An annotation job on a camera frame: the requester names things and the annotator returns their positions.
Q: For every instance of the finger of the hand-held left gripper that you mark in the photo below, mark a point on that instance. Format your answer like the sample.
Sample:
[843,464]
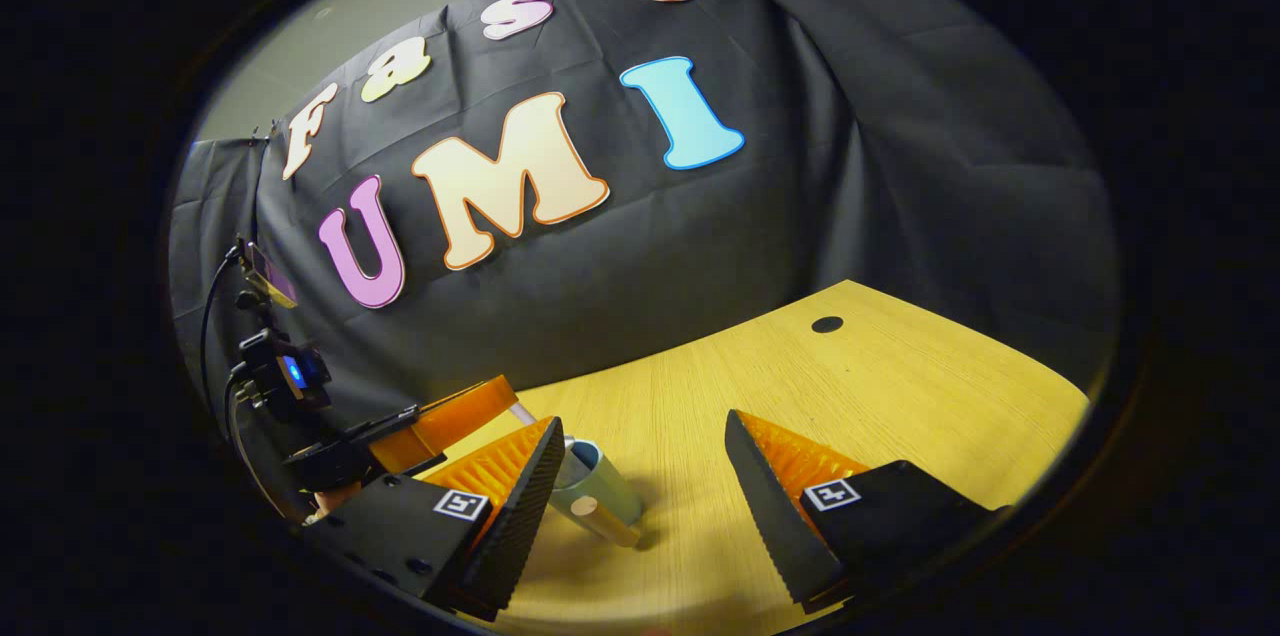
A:
[450,426]

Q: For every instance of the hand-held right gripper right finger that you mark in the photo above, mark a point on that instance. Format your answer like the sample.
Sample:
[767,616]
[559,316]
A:
[770,506]

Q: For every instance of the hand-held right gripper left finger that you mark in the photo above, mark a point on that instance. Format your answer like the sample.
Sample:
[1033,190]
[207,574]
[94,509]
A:
[525,506]

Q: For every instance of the wooden desktop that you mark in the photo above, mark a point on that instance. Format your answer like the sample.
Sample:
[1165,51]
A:
[900,376]

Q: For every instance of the black backdrop cloth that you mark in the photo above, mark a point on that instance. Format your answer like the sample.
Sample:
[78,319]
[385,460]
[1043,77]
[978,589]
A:
[700,246]

